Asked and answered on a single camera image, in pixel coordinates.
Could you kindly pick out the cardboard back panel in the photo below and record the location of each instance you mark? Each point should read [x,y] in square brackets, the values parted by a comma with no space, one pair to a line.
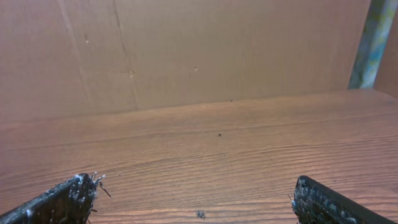
[70,58]

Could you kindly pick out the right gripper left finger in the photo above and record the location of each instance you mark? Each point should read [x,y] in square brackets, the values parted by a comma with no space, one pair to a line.
[71,201]

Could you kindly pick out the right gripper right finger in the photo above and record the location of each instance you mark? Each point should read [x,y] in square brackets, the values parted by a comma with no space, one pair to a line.
[313,203]

